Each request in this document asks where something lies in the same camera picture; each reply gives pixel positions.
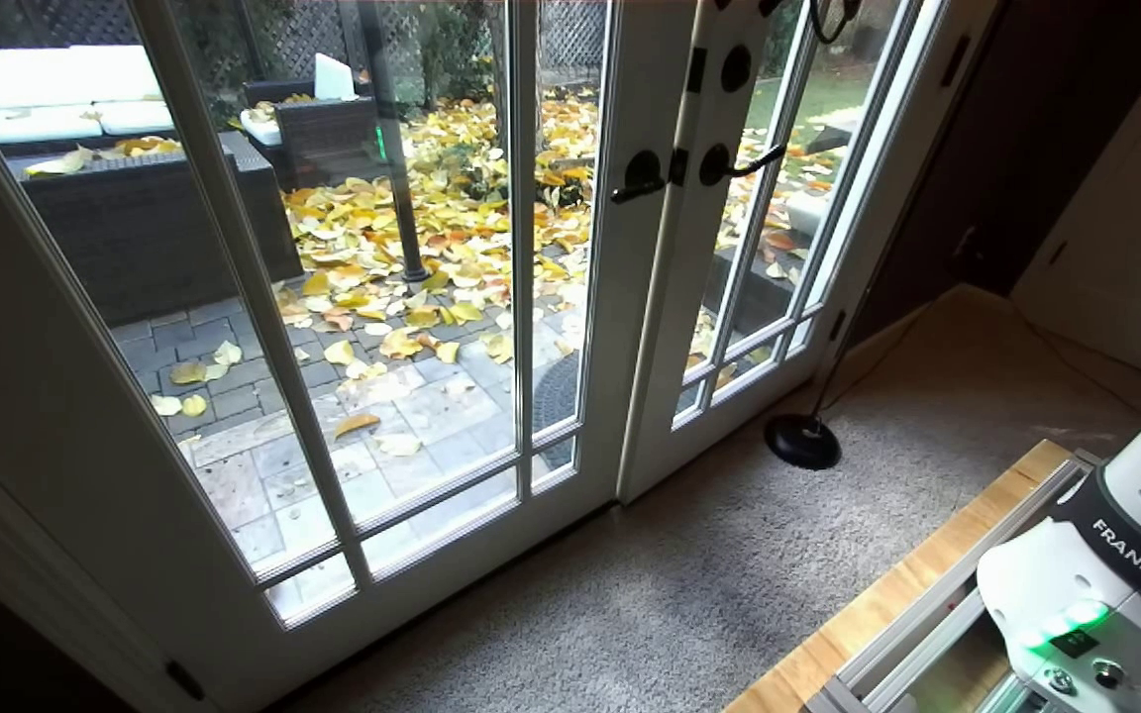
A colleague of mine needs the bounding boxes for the wooden table edge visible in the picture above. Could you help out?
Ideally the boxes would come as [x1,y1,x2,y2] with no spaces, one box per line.
[725,434,1094,713]

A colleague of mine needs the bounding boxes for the aluminium profile base frame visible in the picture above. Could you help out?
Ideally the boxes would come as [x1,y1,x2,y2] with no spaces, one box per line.
[803,450,1105,713]

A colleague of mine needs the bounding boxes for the black looped gripper cable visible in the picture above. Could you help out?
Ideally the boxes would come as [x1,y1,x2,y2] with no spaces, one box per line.
[803,0,869,46]

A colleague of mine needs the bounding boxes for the white french door wide glass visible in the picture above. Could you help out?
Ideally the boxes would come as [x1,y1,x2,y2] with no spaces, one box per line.
[0,0,701,710]

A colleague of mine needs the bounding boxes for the black lever handle deadbolt door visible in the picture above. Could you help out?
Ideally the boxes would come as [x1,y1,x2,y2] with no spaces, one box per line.
[696,138,788,190]

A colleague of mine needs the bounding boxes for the dark outdoor doormat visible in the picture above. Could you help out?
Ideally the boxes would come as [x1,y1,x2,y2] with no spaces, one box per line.
[527,348,586,446]

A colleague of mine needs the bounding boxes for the black deadbolt thumb turn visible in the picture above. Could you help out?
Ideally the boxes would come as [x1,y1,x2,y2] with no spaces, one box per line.
[718,39,757,95]

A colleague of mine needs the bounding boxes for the white sofa cushion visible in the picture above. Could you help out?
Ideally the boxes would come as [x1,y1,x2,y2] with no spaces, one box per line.
[0,100,181,151]
[0,39,166,118]

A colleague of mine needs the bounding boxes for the black lever handle plain door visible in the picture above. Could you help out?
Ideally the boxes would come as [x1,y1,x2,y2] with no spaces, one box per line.
[606,146,670,205]

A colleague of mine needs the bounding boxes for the yellow fallen leaves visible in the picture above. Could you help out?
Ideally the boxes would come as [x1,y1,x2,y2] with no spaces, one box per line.
[147,88,862,442]

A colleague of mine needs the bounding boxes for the pale upright chair pillow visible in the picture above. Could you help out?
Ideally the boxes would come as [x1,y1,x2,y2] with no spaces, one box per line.
[308,50,359,105]

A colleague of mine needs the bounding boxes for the dark lattice garden fence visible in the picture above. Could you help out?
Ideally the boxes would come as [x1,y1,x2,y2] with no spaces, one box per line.
[0,0,606,100]

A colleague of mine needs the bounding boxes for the dark wicker patio chair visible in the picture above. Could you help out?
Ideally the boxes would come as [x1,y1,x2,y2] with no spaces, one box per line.
[240,76,402,190]

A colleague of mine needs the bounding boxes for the black patio pole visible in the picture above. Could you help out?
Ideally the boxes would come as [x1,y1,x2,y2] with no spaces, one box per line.
[354,0,432,287]

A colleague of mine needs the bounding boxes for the white door frame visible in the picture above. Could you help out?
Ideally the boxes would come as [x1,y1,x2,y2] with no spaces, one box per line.
[0,0,1012,713]

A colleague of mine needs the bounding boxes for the black door hinge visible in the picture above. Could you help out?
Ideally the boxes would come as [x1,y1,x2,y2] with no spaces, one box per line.
[938,30,972,92]
[163,658,209,705]

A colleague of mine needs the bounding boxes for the white french door with deadbolt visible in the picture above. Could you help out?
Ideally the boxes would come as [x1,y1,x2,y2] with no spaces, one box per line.
[613,0,958,508]

